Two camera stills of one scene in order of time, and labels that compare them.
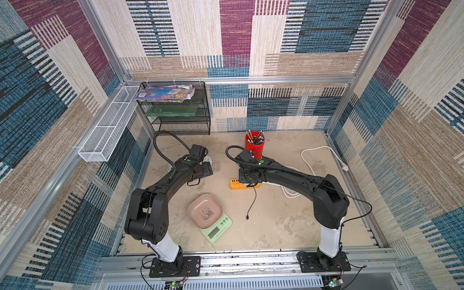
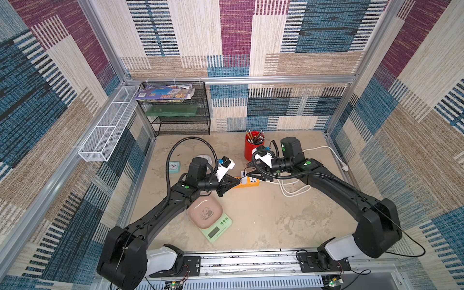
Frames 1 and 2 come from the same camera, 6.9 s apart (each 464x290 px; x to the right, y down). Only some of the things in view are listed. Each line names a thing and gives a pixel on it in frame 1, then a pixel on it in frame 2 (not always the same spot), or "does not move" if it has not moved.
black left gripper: (208, 168) -> (226, 182)
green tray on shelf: (167, 110) does not move
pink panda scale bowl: (205, 211) does not move
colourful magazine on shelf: (166, 93) does not move
